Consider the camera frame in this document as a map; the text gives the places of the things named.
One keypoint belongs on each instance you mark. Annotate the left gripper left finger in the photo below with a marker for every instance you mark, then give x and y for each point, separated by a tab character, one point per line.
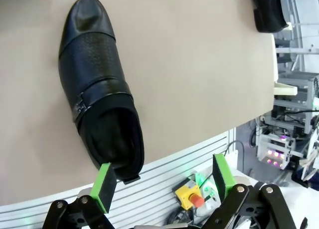
102	191

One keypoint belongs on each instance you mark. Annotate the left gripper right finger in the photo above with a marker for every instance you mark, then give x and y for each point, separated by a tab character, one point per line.
223	181

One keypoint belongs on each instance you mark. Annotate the black leather loafer shoe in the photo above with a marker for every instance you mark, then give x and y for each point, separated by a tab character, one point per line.
268	12
92	64

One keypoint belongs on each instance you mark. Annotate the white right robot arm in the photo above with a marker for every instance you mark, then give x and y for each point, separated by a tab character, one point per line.
209	192

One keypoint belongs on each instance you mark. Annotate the yellow emergency stop button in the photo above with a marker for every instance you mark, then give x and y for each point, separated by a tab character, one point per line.
185	192

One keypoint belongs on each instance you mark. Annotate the control box with pink lights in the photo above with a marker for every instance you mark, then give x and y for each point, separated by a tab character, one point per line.
274	154

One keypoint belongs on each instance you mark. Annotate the aluminium equipment rack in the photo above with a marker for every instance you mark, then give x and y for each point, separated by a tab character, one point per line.
294	89

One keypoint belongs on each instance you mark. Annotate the slotted aluminium base plate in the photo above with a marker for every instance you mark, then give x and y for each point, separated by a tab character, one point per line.
154	179

